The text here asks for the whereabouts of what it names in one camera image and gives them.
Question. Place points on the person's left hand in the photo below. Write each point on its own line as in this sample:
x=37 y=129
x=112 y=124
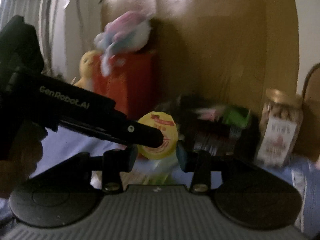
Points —
x=22 y=155

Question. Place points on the black printed box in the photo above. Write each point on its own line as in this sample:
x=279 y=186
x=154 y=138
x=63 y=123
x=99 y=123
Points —
x=212 y=135

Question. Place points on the yellow duck plush toy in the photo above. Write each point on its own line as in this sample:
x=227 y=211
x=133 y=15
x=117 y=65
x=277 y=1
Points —
x=86 y=67

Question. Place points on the glass jar of nuts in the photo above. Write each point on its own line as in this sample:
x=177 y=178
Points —
x=280 y=130

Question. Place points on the wooden headboard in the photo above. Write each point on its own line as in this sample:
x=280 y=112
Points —
x=225 y=42

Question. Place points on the red gift box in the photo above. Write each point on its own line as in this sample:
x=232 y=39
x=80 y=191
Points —
x=135 y=85

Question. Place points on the pink box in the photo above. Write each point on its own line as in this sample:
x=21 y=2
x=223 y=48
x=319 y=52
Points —
x=207 y=115

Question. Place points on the light green snack packet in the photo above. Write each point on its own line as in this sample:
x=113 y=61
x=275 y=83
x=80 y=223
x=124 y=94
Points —
x=161 y=172

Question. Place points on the wooden chair back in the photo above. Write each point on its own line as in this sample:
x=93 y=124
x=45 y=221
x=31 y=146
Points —
x=312 y=100

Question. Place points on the grey window curtain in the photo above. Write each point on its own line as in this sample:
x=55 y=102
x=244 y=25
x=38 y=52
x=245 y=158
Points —
x=25 y=0

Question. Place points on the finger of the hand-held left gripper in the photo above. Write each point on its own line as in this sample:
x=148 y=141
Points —
x=140 y=133

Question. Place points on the pastel plush toy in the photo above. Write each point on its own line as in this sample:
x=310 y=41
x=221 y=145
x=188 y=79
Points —
x=130 y=32

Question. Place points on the yellow lid plastic cup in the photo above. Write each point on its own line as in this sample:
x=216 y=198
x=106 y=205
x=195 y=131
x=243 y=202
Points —
x=168 y=122

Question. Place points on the blue printed bedsheet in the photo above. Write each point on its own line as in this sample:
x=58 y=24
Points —
x=70 y=142

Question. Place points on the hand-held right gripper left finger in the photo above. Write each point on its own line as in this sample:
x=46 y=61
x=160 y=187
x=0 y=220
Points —
x=132 y=158

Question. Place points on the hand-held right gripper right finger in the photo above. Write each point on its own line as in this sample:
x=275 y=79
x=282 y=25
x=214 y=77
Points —
x=181 y=158

